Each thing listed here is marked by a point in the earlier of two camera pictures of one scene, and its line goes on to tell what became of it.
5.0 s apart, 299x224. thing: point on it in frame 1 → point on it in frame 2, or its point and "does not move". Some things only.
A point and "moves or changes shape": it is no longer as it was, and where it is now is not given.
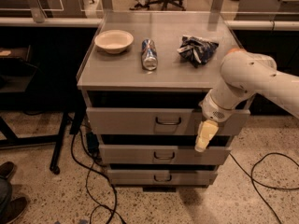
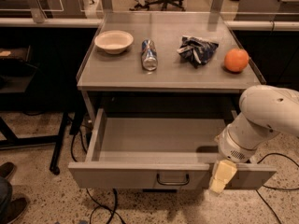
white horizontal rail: [81, 21] does not move
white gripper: [214, 110] → [234, 149]
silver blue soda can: [149, 55] does not move
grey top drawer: [160, 121] moves or changes shape
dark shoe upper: [7, 170] does not move
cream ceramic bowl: [114, 41] does not move
